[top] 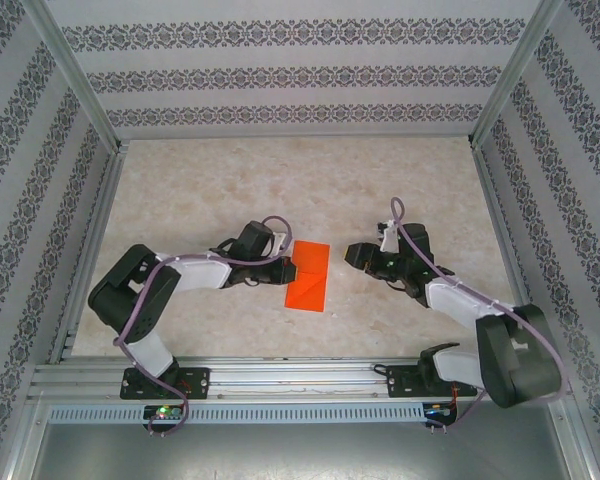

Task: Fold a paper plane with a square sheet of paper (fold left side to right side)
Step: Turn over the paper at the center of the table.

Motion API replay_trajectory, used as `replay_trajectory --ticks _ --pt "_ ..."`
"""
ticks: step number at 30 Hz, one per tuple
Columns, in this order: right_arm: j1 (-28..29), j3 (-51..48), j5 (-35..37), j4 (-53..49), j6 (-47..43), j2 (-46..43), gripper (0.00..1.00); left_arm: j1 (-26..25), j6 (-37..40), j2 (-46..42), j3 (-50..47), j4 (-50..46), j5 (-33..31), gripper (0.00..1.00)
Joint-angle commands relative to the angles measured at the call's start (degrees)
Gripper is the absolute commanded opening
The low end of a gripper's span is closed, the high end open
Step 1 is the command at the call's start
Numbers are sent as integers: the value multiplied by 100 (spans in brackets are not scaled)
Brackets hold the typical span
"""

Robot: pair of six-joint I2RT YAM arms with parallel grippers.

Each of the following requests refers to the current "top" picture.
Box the orange paper sheet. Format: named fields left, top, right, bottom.
left=283, top=240, right=331, bottom=314

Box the grey sheet metal tray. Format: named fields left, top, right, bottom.
left=29, top=422, right=591, bottom=480

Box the right controller board with LEDs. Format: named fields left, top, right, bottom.
left=424, top=403, right=459, bottom=421

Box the controller board with leds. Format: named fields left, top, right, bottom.
left=143, top=404, right=186, bottom=421
left=424, top=403, right=459, bottom=421

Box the left controller board with LEDs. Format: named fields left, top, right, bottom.
left=143, top=404, right=186, bottom=421

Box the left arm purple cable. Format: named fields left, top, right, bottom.
left=113, top=215, right=295, bottom=436

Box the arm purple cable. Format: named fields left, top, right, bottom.
left=113, top=215, right=295, bottom=436
left=389, top=197, right=569, bottom=434

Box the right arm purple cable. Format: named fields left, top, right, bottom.
left=389, top=197, right=569, bottom=434

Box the aluminium mounting rail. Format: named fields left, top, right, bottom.
left=27, top=357, right=571, bottom=401

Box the aluminium side rail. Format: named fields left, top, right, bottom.
left=469, top=139, right=550, bottom=360
left=48, top=139, right=131, bottom=365

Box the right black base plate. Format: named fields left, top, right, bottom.
left=387, top=364, right=477, bottom=400

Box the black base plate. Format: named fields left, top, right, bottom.
left=387, top=364, right=477, bottom=400
left=119, top=367, right=212, bottom=401

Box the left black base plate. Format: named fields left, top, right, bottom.
left=119, top=367, right=212, bottom=401

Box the slotted grey cable duct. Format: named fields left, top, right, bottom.
left=47, top=404, right=426, bottom=425

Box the aluminium corner post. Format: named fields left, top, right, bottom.
left=469, top=0, right=564, bottom=149
left=22, top=0, right=122, bottom=151

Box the aluminium frame bar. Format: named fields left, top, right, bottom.
left=2, top=399, right=49, bottom=480
left=549, top=399, right=599, bottom=480

